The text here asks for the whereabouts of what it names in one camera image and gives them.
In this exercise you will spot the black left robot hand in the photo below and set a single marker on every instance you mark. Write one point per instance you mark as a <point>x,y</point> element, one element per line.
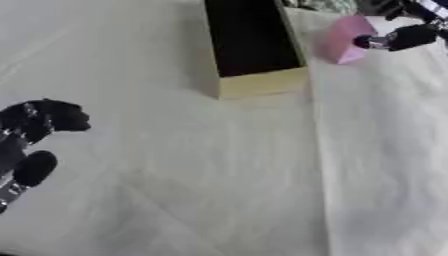
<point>36,122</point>

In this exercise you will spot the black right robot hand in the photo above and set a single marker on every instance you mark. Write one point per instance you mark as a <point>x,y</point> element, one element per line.
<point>415,33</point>

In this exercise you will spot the pink block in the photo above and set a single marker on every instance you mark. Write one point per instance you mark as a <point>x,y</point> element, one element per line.
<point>345,39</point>

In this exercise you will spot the tan cardboard box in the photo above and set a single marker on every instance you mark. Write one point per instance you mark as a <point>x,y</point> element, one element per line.
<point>252,50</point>

